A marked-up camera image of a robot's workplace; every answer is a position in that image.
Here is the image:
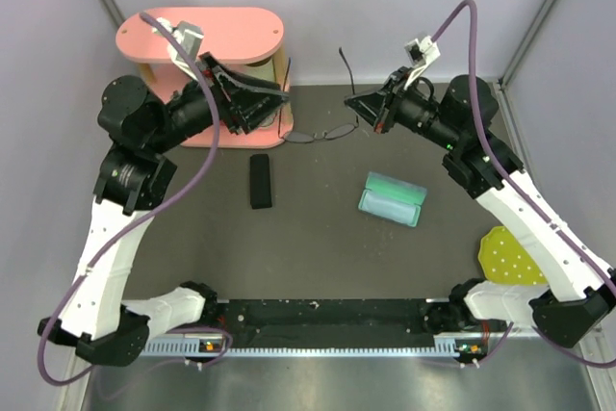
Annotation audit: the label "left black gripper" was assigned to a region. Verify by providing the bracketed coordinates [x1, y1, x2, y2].
[144, 51, 289, 155]

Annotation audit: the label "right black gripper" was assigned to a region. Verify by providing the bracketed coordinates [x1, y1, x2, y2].
[342, 67, 461, 152]

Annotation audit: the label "thin black wire eyeglasses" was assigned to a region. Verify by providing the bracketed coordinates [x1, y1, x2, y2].
[276, 47, 361, 145]

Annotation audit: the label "blue grey glasses case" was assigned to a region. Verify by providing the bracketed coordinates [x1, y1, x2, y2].
[358, 171, 427, 227]

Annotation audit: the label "black glasses case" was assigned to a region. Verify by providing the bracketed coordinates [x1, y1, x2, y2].
[249, 154, 273, 210]

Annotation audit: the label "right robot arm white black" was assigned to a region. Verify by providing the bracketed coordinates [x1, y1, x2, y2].
[345, 67, 615, 348]

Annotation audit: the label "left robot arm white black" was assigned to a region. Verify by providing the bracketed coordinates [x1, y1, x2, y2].
[38, 54, 289, 367]

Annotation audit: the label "cream cylindrical jar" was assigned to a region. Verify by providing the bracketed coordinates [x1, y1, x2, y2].
[242, 59, 276, 82]

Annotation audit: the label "pink three-tier wooden shelf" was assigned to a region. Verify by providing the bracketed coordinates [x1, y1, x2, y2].
[115, 7, 294, 149]

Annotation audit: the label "yellow green dotted plate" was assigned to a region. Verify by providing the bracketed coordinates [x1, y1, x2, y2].
[477, 226, 547, 286]

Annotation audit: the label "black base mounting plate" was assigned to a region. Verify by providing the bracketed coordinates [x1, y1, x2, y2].
[163, 297, 506, 350]

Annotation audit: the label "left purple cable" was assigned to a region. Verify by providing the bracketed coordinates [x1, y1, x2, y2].
[37, 11, 235, 387]

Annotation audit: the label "purple cable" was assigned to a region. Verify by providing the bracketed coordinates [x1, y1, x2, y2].
[37, 11, 235, 387]
[430, 0, 616, 369]

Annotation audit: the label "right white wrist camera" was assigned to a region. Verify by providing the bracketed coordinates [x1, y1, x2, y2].
[403, 36, 441, 90]

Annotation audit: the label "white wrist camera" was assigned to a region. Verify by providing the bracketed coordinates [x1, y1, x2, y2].
[157, 17, 203, 80]
[403, 36, 441, 90]

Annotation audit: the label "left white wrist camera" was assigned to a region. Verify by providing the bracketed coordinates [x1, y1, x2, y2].
[157, 17, 203, 80]

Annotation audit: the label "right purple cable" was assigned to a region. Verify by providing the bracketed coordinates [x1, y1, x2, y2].
[430, 0, 616, 369]

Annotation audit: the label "aluminium rail with cable duct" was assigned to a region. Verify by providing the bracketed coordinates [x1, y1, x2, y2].
[76, 295, 605, 359]

